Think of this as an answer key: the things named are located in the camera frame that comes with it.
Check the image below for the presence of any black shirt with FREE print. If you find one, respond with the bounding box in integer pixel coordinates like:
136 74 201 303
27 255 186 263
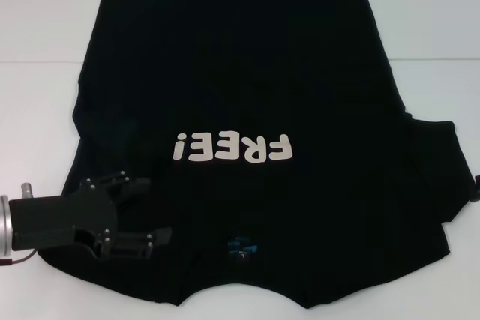
37 0 479 301

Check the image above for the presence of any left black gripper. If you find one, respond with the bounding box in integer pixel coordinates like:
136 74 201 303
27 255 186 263
8 169 174 262

